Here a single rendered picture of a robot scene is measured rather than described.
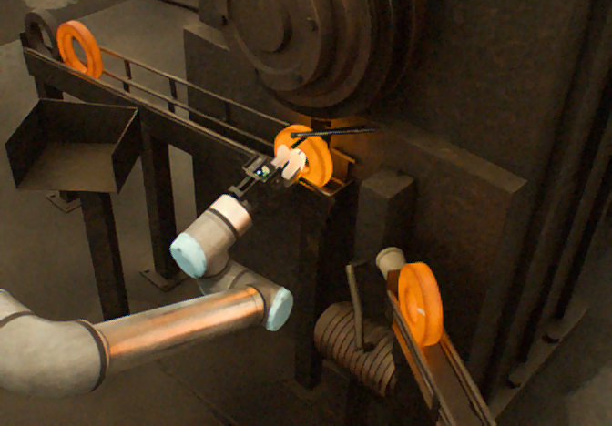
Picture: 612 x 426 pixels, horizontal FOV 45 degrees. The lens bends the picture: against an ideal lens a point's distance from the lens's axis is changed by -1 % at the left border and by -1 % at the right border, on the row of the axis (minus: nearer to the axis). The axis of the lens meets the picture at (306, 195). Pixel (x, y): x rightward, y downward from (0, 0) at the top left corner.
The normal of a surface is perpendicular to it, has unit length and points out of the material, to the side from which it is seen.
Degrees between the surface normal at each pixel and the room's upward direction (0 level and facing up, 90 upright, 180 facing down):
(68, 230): 0
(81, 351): 42
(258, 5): 90
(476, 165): 0
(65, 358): 47
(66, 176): 5
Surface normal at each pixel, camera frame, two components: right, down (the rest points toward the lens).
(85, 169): -0.05, -0.79
